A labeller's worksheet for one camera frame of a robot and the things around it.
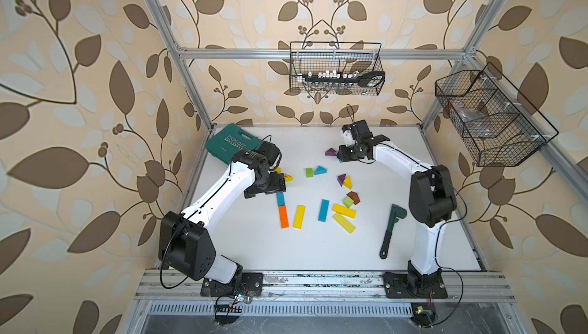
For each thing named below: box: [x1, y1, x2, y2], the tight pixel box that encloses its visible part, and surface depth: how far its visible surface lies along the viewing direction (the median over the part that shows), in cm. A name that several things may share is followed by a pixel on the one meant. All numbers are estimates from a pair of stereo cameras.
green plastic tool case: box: [205, 123, 262, 166], surface depth 111 cm
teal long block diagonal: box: [276, 192, 286, 207], surface depth 95 cm
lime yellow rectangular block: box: [333, 212, 357, 235], surface depth 91 cm
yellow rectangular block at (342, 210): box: [332, 203, 357, 220], surface depth 93 cm
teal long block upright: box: [317, 199, 330, 223], surface depth 93 cm
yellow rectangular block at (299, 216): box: [292, 204, 307, 230], surface depth 91 cm
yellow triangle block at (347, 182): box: [343, 175, 353, 190], surface depth 101 cm
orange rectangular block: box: [278, 205, 290, 230], surface depth 91 cm
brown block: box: [346, 190, 361, 205], surface depth 96 cm
